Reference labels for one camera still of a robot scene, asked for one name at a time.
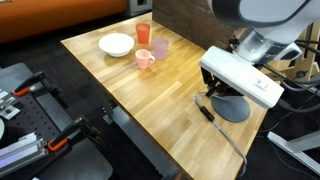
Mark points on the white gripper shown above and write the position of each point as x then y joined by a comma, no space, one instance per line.
240,76

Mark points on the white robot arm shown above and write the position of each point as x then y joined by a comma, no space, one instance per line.
283,13

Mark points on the purple plastic cup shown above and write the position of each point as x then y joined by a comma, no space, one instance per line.
160,49

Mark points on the dark wooden board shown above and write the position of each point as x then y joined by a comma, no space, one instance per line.
190,20

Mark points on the pink plastic mug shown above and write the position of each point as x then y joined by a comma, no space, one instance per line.
143,60

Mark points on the orange plastic cup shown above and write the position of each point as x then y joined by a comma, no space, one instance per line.
143,33

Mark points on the light wooden stand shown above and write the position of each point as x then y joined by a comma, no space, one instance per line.
308,61

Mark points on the white bowl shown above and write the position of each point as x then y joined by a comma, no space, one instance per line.
116,44

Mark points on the orange black bar clamp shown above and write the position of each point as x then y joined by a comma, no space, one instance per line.
30,85
66,135

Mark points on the orange floor mat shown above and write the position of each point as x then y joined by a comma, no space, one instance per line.
50,16

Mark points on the black perforated robot platform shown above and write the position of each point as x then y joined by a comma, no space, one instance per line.
36,116

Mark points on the aluminium extrusion bar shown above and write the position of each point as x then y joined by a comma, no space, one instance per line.
20,153

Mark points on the silver metal block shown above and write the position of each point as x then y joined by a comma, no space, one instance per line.
8,106

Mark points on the dark grey metal table rail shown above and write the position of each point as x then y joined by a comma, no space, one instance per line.
143,143

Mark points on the white metal stand frame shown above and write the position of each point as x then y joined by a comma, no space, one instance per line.
296,148

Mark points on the grey metal bracket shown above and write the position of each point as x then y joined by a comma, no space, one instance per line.
107,118

